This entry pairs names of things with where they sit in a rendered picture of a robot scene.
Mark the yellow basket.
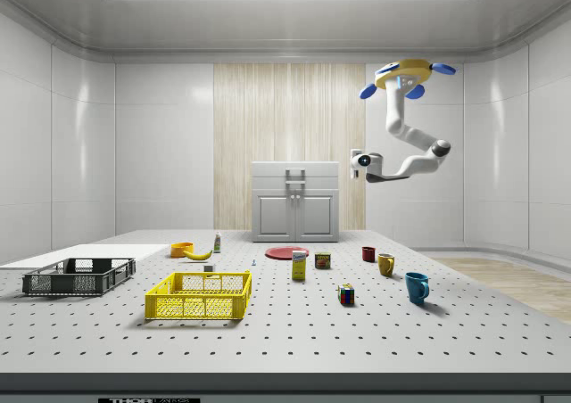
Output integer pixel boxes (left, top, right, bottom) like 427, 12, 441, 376
144, 271, 253, 322

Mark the blue mug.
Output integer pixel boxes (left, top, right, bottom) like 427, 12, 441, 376
404, 272, 431, 306

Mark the dark grey basket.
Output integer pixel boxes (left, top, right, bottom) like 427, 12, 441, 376
21, 257, 137, 298

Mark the drone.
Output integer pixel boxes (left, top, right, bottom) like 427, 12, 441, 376
360, 58, 459, 101

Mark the yellow mug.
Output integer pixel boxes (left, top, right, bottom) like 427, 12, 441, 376
377, 252, 396, 277

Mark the white board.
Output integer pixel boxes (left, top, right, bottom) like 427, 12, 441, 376
0, 243, 170, 270

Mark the white cabinet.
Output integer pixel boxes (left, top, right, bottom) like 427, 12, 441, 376
251, 160, 340, 243

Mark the white and yellow carton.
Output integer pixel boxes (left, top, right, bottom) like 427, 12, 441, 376
292, 250, 309, 282

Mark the red plate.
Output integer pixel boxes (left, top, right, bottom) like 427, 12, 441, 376
264, 246, 310, 261

